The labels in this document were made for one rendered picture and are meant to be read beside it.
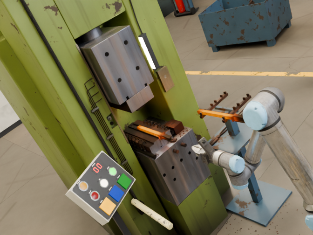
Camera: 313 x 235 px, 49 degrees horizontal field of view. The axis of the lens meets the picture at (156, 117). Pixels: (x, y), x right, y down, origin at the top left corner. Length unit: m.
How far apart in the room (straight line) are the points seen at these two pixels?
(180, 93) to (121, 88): 0.62
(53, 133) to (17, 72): 0.51
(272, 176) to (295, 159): 1.65
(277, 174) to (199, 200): 0.86
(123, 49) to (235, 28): 3.89
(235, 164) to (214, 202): 1.02
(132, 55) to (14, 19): 0.70
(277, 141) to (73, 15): 1.36
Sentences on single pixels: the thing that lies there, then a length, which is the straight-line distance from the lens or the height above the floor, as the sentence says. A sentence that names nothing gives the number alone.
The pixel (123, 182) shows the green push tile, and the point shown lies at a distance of 2.13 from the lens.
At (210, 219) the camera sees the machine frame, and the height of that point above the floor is 0.12.
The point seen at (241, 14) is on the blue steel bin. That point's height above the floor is 0.59.
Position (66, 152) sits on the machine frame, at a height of 1.05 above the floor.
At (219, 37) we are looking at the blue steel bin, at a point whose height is 0.28.
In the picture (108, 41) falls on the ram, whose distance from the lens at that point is 2.13.
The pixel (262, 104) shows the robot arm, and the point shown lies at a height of 1.41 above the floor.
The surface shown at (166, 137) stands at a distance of 2.33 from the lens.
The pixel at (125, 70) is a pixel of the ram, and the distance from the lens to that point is 2.19.
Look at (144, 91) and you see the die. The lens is 2.27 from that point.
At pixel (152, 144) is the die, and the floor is 0.98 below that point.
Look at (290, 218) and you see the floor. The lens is 2.93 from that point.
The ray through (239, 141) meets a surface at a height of 0.72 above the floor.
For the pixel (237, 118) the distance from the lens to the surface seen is 2.30.
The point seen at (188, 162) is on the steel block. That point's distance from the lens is 2.56.
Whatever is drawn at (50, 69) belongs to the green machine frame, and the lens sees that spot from 2.14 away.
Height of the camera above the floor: 2.18
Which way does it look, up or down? 26 degrees down
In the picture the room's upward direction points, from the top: 25 degrees counter-clockwise
